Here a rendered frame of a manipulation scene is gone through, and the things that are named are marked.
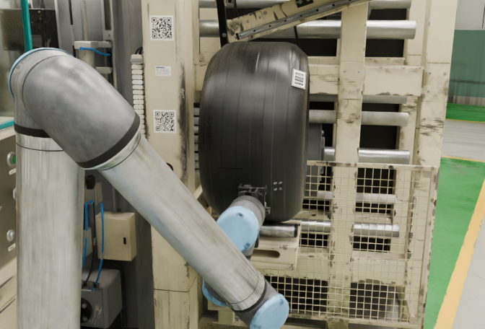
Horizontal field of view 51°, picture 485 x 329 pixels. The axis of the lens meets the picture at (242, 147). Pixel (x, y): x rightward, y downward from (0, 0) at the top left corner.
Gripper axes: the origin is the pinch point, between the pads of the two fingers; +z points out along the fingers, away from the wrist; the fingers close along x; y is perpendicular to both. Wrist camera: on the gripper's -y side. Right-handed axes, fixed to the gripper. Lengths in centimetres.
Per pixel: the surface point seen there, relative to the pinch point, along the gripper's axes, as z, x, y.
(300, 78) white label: 3.2, -10.6, 35.7
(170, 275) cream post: 22, 32, -32
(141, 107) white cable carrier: 16, 41, 25
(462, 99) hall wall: 891, -284, 21
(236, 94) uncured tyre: -2.0, 6.5, 30.5
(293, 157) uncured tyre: -2.0, -9.8, 13.9
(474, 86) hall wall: 885, -301, 47
